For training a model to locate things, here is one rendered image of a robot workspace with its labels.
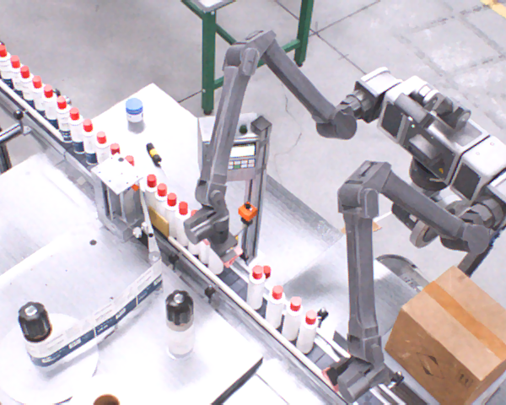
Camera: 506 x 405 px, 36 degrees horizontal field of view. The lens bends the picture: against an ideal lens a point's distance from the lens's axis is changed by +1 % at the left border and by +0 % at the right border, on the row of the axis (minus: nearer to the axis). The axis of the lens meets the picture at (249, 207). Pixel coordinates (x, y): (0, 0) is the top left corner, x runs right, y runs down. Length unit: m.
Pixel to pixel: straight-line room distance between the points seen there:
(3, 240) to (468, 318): 1.56
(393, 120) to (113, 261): 1.04
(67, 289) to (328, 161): 1.94
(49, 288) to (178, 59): 2.30
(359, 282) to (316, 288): 0.79
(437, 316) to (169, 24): 3.01
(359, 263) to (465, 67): 3.10
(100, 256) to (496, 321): 1.28
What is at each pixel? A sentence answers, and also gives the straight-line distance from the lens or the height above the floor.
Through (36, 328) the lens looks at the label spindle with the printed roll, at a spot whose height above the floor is 1.14.
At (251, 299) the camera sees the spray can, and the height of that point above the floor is 0.94.
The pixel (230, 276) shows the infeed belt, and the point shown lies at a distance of 2.60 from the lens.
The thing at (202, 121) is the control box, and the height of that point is 1.48.
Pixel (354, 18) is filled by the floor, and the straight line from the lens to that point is 5.01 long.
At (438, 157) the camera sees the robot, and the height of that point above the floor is 1.48.
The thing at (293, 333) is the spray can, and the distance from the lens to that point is 2.45.
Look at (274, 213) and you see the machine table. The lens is 2.82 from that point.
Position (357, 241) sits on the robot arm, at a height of 1.58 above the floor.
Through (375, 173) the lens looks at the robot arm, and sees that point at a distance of 1.85.
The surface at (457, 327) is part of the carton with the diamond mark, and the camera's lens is 2.35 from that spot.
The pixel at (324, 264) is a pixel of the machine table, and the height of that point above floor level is 0.83.
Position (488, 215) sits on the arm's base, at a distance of 2.14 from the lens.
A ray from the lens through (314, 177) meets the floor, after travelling 4.04.
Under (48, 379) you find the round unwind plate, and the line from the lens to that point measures 2.45.
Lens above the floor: 3.07
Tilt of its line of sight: 52 degrees down
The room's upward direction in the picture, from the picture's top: 5 degrees clockwise
